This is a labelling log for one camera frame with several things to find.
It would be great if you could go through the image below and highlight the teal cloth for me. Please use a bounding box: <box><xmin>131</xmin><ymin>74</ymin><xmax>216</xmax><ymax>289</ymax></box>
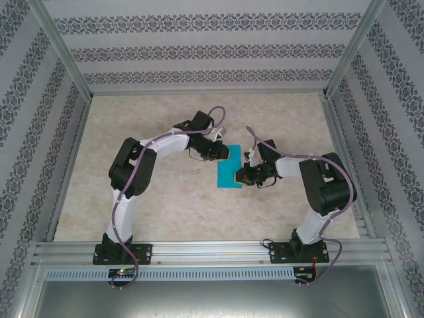
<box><xmin>215</xmin><ymin>144</ymin><xmax>245</xmax><ymax>190</ymax></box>

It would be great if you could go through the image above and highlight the slotted grey cable duct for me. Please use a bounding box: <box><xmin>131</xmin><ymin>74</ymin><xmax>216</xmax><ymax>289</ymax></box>
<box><xmin>44</xmin><ymin>267</ymin><xmax>296</xmax><ymax>281</ymax></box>

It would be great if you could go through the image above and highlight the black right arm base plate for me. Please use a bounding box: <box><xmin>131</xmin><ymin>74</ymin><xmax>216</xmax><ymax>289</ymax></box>
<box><xmin>268</xmin><ymin>241</ymin><xmax>331</xmax><ymax>265</ymax></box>

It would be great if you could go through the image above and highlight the aluminium frame upright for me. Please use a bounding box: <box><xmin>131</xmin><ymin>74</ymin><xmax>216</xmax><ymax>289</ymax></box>
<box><xmin>6</xmin><ymin>260</ymin><xmax>47</xmax><ymax>318</ymax></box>
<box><xmin>377</xmin><ymin>260</ymin><xmax>419</xmax><ymax>318</ymax></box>

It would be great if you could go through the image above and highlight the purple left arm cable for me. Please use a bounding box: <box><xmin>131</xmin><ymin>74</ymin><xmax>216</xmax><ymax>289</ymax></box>
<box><xmin>111</xmin><ymin>105</ymin><xmax>229</xmax><ymax>290</ymax></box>

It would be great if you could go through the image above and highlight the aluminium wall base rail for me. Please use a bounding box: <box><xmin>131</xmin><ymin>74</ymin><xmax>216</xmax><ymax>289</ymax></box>
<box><xmin>89</xmin><ymin>86</ymin><xmax>327</xmax><ymax>97</ymax></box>

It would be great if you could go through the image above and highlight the aluminium table side rail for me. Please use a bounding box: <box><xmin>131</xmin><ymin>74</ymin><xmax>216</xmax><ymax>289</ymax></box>
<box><xmin>318</xmin><ymin>94</ymin><xmax>378</xmax><ymax>239</ymax></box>
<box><xmin>44</xmin><ymin>97</ymin><xmax>95</xmax><ymax>242</ymax></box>

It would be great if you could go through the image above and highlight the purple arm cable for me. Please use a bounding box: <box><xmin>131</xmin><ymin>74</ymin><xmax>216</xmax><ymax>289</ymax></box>
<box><xmin>111</xmin><ymin>105</ymin><xmax>229</xmax><ymax>290</ymax></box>
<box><xmin>244</xmin><ymin>124</ymin><xmax>357</xmax><ymax>286</ymax></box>

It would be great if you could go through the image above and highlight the aluminium frame post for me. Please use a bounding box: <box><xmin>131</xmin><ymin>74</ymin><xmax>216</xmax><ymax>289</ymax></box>
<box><xmin>321</xmin><ymin>0</ymin><xmax>388</xmax><ymax>99</ymax></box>
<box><xmin>26</xmin><ymin>0</ymin><xmax>95</xmax><ymax>102</ymax></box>

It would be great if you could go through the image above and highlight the grey metal shelf plate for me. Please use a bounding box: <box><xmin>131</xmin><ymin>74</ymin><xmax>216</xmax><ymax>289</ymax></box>
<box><xmin>32</xmin><ymin>280</ymin><xmax>397</xmax><ymax>318</ymax></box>

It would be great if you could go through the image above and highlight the thin black wire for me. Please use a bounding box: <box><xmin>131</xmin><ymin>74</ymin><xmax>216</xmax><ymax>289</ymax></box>
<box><xmin>256</xmin><ymin>174</ymin><xmax>278</xmax><ymax>190</ymax></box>
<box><xmin>186</xmin><ymin>148</ymin><xmax>209</xmax><ymax>163</ymax></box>

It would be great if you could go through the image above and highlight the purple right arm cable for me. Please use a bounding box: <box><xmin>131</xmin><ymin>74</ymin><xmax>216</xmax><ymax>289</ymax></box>
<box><xmin>244</xmin><ymin>124</ymin><xmax>357</xmax><ymax>286</ymax></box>

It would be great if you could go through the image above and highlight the aluminium mounting rail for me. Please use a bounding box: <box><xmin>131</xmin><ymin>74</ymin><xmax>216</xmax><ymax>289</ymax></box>
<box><xmin>31</xmin><ymin>240</ymin><xmax>394</xmax><ymax>266</ymax></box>

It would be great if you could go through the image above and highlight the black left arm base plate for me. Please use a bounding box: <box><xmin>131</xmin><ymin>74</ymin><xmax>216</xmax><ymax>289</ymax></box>
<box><xmin>92</xmin><ymin>243</ymin><xmax>153</xmax><ymax>266</ymax></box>

